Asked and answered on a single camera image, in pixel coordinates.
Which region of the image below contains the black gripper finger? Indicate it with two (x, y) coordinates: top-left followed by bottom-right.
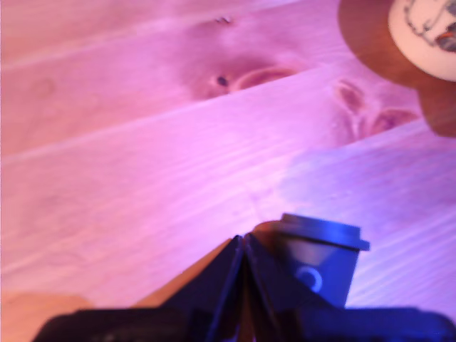
(244, 232), (336, 342)
(160, 234), (245, 342)

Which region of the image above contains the grey coffee capsule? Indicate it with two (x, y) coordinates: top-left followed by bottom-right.
(261, 212), (371, 309)

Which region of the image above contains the white mug with mountain print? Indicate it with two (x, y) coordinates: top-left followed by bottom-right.
(387, 0), (456, 83)

